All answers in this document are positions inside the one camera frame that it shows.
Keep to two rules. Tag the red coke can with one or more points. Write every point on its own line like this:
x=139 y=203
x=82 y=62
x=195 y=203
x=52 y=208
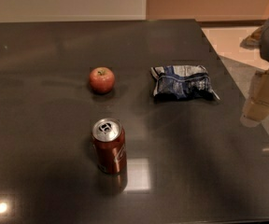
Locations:
x=108 y=138

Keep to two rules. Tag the red apple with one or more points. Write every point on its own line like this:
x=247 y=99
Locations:
x=102 y=80

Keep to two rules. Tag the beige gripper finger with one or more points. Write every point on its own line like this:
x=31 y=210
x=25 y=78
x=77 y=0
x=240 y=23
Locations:
x=256 y=107

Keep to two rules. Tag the blue chip bag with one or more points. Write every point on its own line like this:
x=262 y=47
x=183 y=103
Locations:
x=183 y=82

